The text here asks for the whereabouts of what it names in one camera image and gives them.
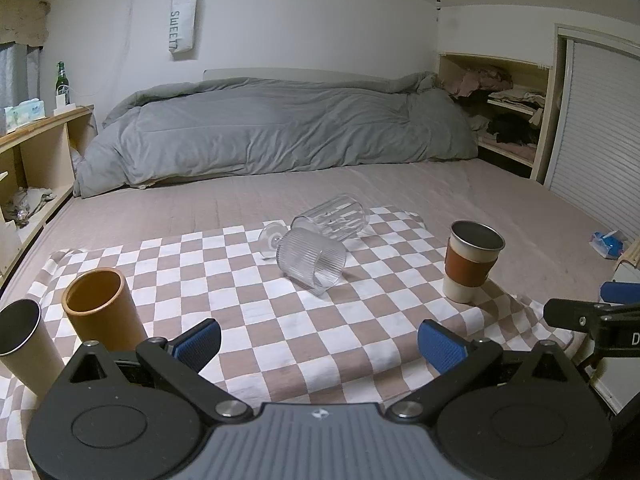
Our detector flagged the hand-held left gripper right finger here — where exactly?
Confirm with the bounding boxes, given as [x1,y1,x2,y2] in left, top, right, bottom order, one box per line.
[385,319,579,423]

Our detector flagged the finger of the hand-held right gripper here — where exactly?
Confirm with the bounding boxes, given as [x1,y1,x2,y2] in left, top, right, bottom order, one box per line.
[599,281,640,307]
[542,298,608,368]

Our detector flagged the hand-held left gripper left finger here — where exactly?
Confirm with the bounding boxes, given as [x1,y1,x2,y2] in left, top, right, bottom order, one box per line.
[62,317,254,424]

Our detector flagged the clear ribbed stemmed glass cup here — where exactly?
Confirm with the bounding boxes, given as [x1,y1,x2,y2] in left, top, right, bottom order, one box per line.
[257,220,347,297]

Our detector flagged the clear ribbed glass tumbler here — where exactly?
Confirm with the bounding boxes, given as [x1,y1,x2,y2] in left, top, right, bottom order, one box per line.
[290,193,371,241]

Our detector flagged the steel cup with brown sleeve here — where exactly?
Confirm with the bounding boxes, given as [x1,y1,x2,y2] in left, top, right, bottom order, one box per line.
[443,220,506,304]

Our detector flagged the orange cylinder cup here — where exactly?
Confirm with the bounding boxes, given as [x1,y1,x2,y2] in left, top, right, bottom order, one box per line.
[61,268,150,354]

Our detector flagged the cream cup with steel lining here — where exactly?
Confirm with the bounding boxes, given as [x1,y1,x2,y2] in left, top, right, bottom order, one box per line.
[0,299,66,399]

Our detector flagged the blue tissue packet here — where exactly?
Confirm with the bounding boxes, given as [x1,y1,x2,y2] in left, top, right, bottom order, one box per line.
[588,228,629,261]

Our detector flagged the brown white checkered cloth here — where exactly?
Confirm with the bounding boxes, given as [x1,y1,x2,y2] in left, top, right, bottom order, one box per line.
[0,206,581,480]

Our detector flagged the beige bed sheet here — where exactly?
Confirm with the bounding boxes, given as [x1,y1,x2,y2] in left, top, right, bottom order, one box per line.
[0,156,640,311]

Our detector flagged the white slatted sliding door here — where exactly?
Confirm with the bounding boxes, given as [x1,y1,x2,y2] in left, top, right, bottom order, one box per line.
[544,24,640,242]

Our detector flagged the black clothes pile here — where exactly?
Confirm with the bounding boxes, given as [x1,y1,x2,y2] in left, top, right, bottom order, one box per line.
[486,112,542,147]

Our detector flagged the crumpled grey cloth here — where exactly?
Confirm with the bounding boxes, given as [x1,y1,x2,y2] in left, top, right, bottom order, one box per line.
[4,186,62,227]

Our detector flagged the folded cream clothes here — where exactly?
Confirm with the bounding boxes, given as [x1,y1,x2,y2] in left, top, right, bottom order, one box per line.
[486,88,547,109]

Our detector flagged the grey duvet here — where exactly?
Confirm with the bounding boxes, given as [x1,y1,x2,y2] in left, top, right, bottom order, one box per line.
[72,71,481,199]

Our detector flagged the wooden bedside shelf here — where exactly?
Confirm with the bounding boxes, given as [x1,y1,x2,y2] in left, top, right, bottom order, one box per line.
[0,105,97,283]

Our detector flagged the pink crumpled clothes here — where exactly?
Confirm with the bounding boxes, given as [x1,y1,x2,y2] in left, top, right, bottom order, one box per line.
[446,68,515,99]

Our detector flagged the white headboard panel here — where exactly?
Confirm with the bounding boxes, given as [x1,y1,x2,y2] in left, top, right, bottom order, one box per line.
[202,67,402,84]

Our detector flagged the pale green tissue box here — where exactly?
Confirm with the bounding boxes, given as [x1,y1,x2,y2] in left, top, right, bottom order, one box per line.
[4,99,47,132]

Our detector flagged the green glass bottle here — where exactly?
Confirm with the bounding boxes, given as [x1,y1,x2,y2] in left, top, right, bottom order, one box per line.
[54,61,70,106]

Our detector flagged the white hanging fabric bag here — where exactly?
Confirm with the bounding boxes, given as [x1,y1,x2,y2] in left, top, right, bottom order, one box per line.
[167,0,200,61]

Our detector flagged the grey curtain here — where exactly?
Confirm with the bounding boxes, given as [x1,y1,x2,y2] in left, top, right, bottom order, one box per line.
[0,41,42,133]

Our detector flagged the wooden wall niche shelf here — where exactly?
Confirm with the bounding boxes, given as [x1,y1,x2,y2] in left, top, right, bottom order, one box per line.
[436,52,557,184]

